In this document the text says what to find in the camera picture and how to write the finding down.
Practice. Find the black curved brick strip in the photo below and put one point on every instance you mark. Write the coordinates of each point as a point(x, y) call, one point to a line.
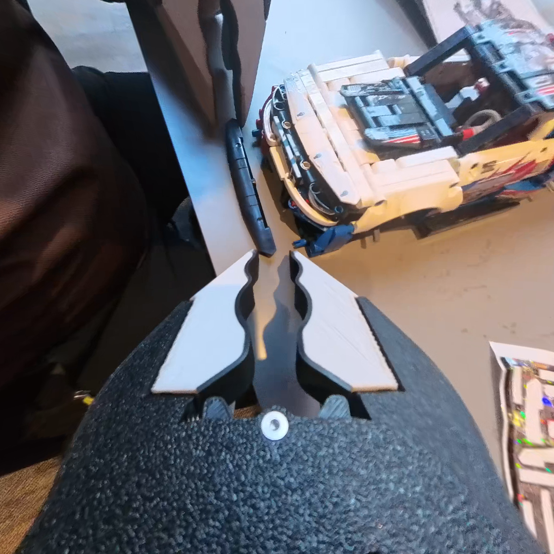
point(244, 181)

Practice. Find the open instruction booklet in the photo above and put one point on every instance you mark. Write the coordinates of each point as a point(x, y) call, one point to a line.
point(489, 17)

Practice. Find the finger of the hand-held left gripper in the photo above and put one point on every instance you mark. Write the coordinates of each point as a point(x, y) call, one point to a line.
point(251, 43)
point(194, 43)

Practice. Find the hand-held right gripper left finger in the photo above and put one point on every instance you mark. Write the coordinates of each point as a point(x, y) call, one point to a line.
point(203, 346)

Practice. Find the white brick race car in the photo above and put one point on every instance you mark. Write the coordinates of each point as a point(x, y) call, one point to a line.
point(389, 173)

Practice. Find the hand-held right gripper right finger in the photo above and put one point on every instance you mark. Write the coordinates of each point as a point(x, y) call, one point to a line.
point(346, 346)

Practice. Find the holographic sticker sheet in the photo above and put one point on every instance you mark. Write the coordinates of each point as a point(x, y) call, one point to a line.
point(528, 411)

